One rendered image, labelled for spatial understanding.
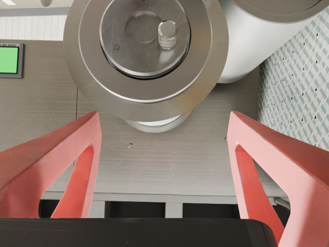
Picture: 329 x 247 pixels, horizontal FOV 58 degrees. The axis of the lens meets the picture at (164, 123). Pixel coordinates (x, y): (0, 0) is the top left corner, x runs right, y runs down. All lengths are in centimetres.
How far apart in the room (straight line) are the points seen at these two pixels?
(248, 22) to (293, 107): 14
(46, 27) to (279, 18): 314
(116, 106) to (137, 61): 4
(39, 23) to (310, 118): 320
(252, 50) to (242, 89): 26
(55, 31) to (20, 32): 37
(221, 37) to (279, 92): 19
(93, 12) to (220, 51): 12
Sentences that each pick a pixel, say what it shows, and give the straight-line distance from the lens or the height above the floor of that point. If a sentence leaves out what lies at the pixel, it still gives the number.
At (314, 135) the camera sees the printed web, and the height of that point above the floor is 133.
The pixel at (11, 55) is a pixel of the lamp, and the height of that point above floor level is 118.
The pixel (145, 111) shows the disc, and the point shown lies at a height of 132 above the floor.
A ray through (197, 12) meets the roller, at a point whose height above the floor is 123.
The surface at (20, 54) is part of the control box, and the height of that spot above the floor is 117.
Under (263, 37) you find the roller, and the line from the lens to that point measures 32.
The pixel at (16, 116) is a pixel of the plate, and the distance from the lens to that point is 65.
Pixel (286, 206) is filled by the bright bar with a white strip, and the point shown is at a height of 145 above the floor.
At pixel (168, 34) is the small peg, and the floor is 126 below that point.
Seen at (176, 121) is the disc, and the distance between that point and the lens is 51.
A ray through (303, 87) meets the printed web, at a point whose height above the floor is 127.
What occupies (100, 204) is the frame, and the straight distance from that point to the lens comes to 61.
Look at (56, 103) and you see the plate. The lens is 63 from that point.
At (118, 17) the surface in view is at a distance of 26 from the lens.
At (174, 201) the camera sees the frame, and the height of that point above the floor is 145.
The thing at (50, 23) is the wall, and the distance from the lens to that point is 336.
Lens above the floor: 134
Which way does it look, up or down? 4 degrees down
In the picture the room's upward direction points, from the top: 179 degrees counter-clockwise
